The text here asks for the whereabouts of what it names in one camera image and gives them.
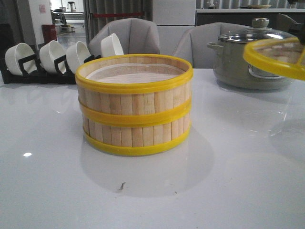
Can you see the glass pot lid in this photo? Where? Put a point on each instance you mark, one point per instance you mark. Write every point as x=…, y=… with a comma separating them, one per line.
x=258, y=31

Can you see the woven bamboo steamer lid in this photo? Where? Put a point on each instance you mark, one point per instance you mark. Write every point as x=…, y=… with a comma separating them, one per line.
x=285, y=57

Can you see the white bowl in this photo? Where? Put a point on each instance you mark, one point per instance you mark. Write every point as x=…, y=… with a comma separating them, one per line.
x=76, y=54
x=16, y=53
x=111, y=46
x=48, y=53

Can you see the red bin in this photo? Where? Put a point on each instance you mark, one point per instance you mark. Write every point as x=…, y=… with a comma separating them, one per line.
x=49, y=33

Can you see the white bowl far left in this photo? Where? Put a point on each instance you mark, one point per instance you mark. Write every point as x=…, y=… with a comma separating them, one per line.
x=16, y=53

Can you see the white cabinet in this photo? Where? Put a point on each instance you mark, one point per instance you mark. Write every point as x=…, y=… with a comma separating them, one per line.
x=173, y=18

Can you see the black dish rack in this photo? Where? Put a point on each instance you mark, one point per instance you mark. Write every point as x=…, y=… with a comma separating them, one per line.
x=33, y=72

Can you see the grey chair left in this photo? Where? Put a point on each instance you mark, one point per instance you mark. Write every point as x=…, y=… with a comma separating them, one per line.
x=135, y=35

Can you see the grey chair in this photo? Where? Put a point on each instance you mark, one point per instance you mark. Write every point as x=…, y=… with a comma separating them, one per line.
x=193, y=43
x=135, y=35

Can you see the grey chair right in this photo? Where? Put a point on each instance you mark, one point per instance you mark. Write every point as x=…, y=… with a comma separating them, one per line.
x=193, y=43

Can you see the grey electric cooking pot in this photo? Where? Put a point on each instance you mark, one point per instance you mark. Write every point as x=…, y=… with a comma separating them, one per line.
x=230, y=68

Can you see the white bowl right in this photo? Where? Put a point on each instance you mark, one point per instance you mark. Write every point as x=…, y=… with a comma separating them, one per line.
x=111, y=46

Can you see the bamboo steamer tier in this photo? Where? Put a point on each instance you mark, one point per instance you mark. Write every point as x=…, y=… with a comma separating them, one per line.
x=137, y=141
x=135, y=104

